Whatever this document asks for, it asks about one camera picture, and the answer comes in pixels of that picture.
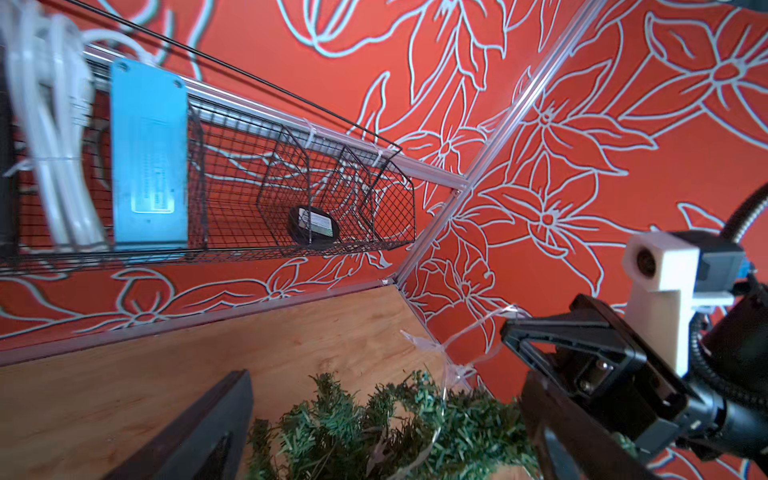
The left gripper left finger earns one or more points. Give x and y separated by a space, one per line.
206 441

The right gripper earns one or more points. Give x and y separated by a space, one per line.
603 366

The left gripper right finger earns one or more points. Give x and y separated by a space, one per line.
570 444

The small green christmas tree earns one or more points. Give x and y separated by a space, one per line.
327 437

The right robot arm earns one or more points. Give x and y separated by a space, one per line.
728 362

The black tape measure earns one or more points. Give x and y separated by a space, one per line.
312 227

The blue power strip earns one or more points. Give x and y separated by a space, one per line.
149 155

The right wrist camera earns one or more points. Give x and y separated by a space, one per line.
675 276

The black wire basket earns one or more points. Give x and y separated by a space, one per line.
248 164

